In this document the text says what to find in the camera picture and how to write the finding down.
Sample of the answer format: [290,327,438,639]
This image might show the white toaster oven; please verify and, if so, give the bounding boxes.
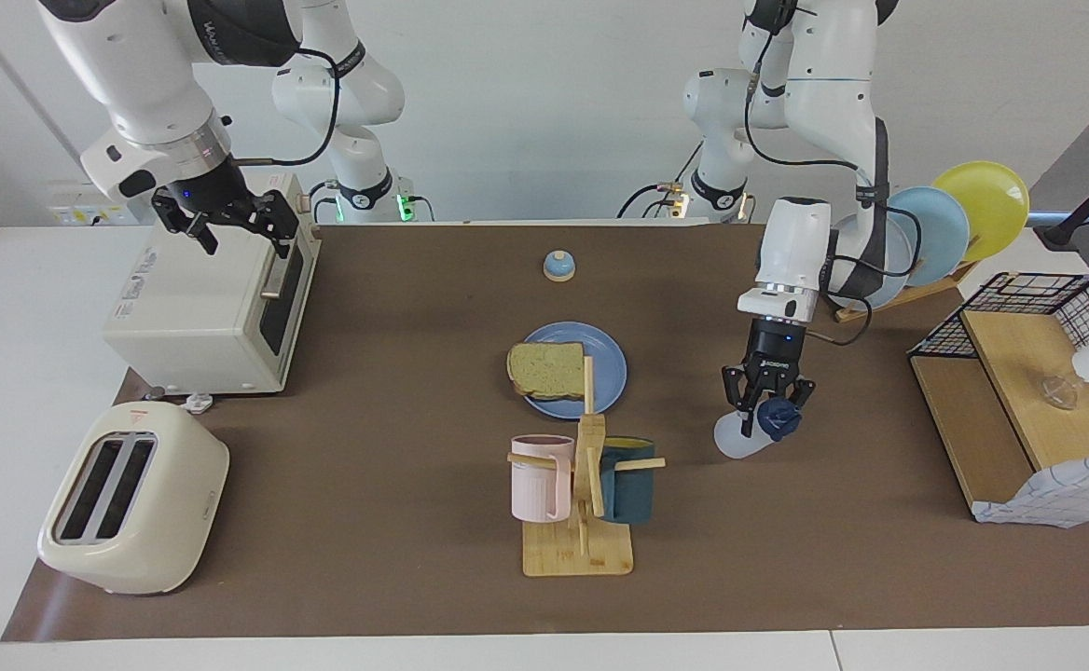
[102,172,324,396]

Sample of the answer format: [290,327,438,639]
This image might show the pale grey plate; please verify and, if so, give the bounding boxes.
[829,212,914,312]

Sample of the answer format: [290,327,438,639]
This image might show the white checkered cloth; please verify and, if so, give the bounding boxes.
[971,455,1089,529]

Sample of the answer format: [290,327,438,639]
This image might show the brown table mat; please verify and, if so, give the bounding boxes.
[1,222,1089,644]

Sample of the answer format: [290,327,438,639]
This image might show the periwinkle blue plate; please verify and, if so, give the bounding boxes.
[519,322,628,420]

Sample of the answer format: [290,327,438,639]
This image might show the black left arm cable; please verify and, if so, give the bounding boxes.
[743,0,923,348]

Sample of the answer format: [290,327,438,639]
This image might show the clear glass cup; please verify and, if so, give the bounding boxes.
[1039,375,1082,411]

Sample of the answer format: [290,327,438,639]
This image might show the yellow plate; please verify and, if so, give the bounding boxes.
[931,160,1031,265]

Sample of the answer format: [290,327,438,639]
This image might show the light blue plate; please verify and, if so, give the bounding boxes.
[888,186,972,288]

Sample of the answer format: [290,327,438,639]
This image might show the wooden mug tree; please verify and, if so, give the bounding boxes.
[507,355,667,578]

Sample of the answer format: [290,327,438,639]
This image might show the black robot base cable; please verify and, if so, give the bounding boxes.
[617,140,706,221]

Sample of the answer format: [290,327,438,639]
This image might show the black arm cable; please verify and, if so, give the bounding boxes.
[232,47,338,169]
[743,0,923,348]

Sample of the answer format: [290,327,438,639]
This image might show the squeeze bottle with navy cap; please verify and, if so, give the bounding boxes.
[714,396,804,460]

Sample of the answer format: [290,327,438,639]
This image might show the dark teal mug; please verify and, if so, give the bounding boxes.
[598,436,657,524]

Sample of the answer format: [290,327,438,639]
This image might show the toasted bread slice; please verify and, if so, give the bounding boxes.
[506,341,587,401]

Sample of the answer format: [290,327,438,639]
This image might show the wooden plate rack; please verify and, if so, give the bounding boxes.
[834,238,979,323]

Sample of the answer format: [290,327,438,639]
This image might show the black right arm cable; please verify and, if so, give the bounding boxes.
[232,47,338,169]

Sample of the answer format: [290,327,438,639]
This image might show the white wall power outlet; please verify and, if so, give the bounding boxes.
[46,180,145,227]

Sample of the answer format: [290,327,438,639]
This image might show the wooden shelf with wire basket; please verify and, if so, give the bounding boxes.
[908,272,1089,523]

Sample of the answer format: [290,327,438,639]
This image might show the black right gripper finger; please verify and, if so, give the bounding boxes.
[151,191,219,255]
[235,191,300,260]

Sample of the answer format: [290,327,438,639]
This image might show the pink mug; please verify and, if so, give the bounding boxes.
[510,434,575,524]

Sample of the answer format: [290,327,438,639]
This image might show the cream toaster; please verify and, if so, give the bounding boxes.
[37,401,230,596]

